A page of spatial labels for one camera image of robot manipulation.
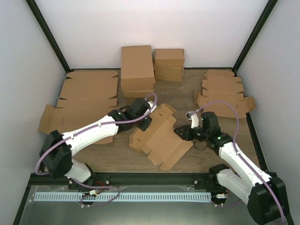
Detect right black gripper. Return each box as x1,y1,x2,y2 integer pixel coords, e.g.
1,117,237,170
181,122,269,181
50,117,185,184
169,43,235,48
174,125,209,141

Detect small cardboard box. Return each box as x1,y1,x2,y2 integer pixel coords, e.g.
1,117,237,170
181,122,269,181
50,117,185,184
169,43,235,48
129,103,193,171

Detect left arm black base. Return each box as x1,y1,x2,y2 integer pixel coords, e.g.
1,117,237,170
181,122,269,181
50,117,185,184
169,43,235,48
68,173,113,191

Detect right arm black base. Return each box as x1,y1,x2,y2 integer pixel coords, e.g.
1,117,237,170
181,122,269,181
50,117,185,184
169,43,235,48
193,172,227,192

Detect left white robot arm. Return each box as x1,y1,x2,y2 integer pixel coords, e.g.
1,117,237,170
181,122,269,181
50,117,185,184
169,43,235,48
38,98,157,189

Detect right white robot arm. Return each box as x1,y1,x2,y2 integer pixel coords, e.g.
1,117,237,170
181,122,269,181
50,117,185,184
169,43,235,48
174,112,289,225

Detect bottom large folded box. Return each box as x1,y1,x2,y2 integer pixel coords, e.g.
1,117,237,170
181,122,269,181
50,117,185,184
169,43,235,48
123,90,154,98

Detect large folded box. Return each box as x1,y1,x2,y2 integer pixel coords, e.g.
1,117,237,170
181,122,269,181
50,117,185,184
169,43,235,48
123,90,154,98
121,45,156,92

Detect bottom small folded box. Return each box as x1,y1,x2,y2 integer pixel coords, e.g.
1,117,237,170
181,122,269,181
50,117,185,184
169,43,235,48
155,71,183,82

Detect small folded box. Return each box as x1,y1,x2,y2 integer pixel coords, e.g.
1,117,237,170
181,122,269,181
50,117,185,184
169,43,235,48
154,49,185,66
153,62,184,75
155,71,183,82

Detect top large folded box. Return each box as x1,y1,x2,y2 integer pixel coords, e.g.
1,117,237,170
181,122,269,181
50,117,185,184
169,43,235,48
121,45,156,92

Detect middle small folded box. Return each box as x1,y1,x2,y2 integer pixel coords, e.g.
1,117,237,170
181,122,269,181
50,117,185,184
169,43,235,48
153,62,184,75

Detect top small folded box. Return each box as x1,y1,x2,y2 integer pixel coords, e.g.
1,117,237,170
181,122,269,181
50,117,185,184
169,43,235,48
154,49,185,66

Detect small flat cardboard blank stack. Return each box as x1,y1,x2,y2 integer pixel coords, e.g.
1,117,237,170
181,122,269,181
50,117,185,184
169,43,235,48
194,69,255,119

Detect large flat cardboard blank stack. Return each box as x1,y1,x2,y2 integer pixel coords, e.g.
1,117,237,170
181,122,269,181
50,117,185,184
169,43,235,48
38,70,118,134

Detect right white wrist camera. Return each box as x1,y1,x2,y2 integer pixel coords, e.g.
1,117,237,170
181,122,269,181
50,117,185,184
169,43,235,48
186,111,199,128

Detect black front frame rail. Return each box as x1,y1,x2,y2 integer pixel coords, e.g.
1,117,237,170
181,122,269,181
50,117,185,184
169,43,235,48
28,172,278,188

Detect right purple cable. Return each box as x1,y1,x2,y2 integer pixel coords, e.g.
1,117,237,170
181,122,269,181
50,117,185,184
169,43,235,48
194,100,285,223

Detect light blue slotted cable duct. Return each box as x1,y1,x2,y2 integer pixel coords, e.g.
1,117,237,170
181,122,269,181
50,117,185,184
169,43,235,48
33,192,211,203

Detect left black frame post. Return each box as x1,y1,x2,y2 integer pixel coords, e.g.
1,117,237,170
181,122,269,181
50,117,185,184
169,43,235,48
26,0,71,73

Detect black frame post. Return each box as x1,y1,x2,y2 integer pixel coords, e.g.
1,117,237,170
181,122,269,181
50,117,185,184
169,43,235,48
232,0,278,72
26,0,71,73

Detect right black frame post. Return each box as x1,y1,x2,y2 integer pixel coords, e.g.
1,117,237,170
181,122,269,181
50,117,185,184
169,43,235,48
232,0,278,72

